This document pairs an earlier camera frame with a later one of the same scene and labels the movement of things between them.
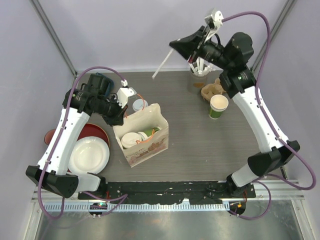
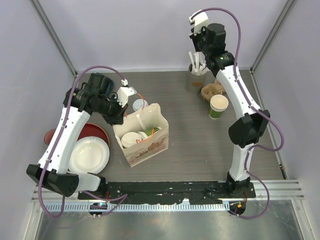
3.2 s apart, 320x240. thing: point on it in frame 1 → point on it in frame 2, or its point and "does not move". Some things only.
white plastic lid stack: (139, 104) does not move
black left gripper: (118, 119) does not move
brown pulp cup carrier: (209, 90) does not move
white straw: (164, 61) → (141, 122)
